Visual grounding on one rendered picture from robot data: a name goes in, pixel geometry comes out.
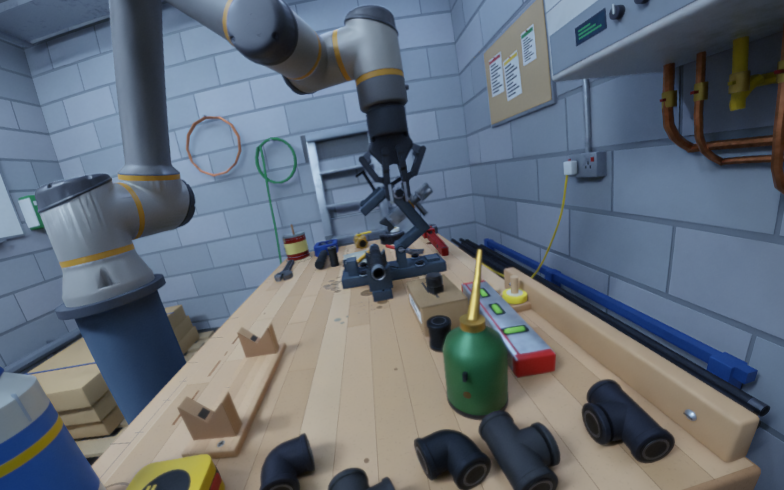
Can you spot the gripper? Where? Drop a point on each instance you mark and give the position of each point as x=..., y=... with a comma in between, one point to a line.
x=388, y=125

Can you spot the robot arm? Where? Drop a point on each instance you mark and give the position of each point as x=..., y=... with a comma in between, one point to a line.
x=144, y=86

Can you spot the black elbow pipe fitting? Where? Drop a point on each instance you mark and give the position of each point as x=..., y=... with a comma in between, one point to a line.
x=288, y=462
x=450, y=456

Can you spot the dark vise yoke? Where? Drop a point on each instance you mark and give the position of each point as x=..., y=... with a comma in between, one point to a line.
x=418, y=228

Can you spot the red pipe wrench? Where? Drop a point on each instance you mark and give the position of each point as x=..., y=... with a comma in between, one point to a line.
x=437, y=242

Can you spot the black steel pipe nipple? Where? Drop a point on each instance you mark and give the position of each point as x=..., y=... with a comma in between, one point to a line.
x=378, y=269

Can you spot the dark blue-grey vise body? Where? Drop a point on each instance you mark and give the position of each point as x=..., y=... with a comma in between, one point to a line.
x=422, y=268

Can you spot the blue pipe cutter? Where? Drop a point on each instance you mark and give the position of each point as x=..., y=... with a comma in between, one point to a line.
x=323, y=247

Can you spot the small black pipe fitting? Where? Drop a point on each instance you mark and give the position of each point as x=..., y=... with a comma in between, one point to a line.
x=434, y=283

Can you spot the black pipe coupling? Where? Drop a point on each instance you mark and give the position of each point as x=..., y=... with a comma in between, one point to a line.
x=438, y=334

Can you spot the long black pipe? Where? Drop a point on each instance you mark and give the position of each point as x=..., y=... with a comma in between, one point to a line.
x=612, y=324

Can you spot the copper pipe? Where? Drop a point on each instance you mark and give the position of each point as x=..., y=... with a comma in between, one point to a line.
x=669, y=122
x=779, y=153
x=701, y=132

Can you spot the black tee pipe fitting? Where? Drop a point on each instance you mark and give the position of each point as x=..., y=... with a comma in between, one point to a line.
x=622, y=419
x=520, y=450

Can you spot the wooden V-block rack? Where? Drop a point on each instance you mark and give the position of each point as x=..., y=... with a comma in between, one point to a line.
x=211, y=419

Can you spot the long blue pipe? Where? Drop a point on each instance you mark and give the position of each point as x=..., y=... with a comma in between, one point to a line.
x=661, y=331

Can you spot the yellow pipe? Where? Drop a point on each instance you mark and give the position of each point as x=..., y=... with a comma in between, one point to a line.
x=740, y=73

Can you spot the yellow black tool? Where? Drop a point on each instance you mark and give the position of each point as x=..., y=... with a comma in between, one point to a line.
x=362, y=239

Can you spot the grey metal shelf unit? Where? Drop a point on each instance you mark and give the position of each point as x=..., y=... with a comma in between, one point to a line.
x=312, y=184

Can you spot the red yellow spool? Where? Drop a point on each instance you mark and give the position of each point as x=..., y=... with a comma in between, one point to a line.
x=296, y=246

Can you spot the small cardboard box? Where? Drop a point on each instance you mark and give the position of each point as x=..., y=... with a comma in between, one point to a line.
x=438, y=306

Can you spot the dark grey wrench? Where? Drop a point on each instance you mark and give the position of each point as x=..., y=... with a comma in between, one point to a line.
x=285, y=270

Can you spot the cork notice board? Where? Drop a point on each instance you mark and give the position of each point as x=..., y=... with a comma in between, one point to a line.
x=539, y=79

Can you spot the wooden peg stand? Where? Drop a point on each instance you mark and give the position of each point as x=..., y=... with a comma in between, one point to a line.
x=514, y=283

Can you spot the white plug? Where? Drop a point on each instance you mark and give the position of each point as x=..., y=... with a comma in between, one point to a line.
x=570, y=167

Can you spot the yellow tape roll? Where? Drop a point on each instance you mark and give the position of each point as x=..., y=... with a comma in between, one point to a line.
x=514, y=297

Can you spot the red grey spirit level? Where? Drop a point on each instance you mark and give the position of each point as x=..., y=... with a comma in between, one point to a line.
x=520, y=340

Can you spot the green oil can brass spout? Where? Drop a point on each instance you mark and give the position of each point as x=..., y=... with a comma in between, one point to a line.
x=476, y=373

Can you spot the grey boiler cabinet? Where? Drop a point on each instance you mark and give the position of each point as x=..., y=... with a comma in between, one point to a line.
x=674, y=34

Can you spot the yellow black tape measure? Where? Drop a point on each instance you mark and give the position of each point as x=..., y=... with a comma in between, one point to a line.
x=177, y=474

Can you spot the grey blue drum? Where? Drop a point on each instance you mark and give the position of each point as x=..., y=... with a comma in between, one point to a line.
x=34, y=441

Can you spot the grey wall conduit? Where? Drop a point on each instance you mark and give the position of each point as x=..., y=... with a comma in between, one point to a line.
x=586, y=116

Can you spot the grey wall socket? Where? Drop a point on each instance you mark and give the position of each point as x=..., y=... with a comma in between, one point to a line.
x=592, y=165

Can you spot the wooden bench rail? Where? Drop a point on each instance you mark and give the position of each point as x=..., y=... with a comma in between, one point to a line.
x=643, y=367

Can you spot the green white wall sign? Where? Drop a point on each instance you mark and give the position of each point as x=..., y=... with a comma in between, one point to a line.
x=30, y=213

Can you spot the white wall board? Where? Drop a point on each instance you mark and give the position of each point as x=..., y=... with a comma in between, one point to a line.
x=7, y=211

